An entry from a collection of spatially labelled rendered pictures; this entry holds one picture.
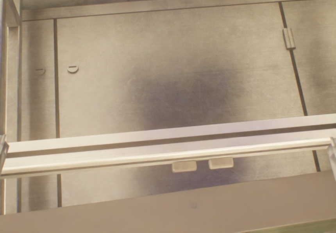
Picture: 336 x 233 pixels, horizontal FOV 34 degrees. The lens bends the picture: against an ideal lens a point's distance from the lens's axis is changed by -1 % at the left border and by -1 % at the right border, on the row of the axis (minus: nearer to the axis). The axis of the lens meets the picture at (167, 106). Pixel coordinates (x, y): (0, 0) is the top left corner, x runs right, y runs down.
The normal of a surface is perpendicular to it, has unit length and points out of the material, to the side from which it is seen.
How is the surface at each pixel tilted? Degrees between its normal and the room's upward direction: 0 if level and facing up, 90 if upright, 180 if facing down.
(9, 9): 0
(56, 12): 90
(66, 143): 90
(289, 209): 90
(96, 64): 90
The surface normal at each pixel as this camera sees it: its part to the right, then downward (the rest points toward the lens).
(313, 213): 0.02, -0.43
